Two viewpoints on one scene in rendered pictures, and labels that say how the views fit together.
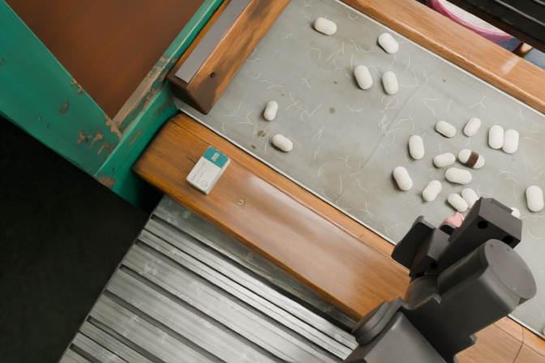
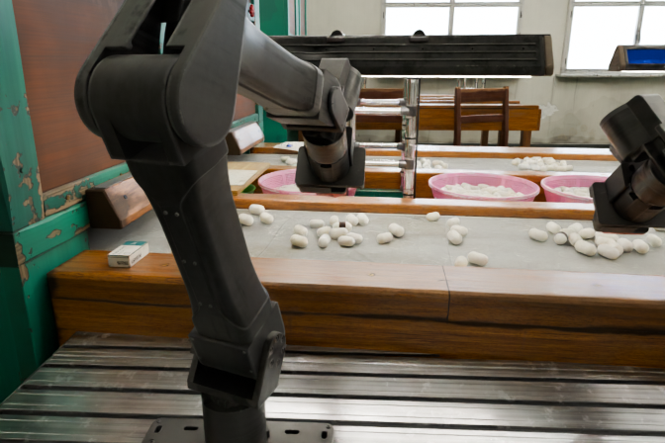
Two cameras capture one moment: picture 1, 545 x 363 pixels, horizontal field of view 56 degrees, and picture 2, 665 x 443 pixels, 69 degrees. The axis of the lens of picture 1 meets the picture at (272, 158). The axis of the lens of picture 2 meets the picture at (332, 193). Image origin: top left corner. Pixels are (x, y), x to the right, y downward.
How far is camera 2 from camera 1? 0.74 m
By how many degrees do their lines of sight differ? 61
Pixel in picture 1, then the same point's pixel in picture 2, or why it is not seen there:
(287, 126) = not seen: hidden behind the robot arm
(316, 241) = not seen: hidden behind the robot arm
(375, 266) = (301, 263)
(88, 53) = (36, 101)
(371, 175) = (275, 248)
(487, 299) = (332, 62)
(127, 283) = (31, 396)
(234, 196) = (157, 263)
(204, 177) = (126, 250)
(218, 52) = (128, 184)
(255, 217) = not seen: hidden behind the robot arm
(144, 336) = (58, 429)
